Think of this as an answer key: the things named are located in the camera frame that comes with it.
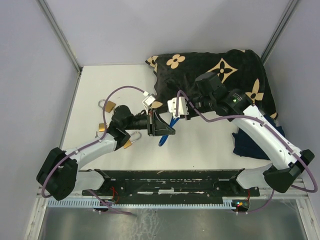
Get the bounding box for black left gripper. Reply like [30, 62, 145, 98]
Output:
[123, 107, 175, 135]

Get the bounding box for blue cable with plug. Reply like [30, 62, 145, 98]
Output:
[157, 116, 182, 148]

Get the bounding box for large brass padlock with keys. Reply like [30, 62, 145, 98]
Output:
[123, 131, 142, 149]

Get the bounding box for brass padlock with key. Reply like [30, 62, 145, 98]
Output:
[97, 99, 116, 113]

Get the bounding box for small brass padlock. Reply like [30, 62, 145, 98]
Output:
[98, 123, 109, 133]

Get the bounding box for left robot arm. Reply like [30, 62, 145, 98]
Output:
[36, 105, 176, 201]

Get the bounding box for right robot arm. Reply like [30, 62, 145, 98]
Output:
[191, 72, 315, 196]

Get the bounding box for black floral patterned blanket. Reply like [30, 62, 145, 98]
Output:
[145, 49, 278, 119]

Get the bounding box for dark blue cloth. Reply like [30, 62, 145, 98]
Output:
[232, 128, 270, 161]

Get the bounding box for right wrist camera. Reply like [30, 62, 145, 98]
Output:
[167, 96, 189, 119]

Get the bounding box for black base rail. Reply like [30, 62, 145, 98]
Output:
[95, 170, 260, 203]

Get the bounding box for white slotted cable duct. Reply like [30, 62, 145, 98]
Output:
[47, 196, 236, 210]

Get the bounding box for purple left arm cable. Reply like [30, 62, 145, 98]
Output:
[41, 86, 148, 198]

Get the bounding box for left aluminium frame post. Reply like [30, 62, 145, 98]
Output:
[36, 0, 82, 73]

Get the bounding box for aluminium frame post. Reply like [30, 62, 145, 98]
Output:
[260, 0, 301, 65]
[36, 0, 82, 73]

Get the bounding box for right aluminium frame post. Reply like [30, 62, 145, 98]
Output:
[260, 0, 301, 65]

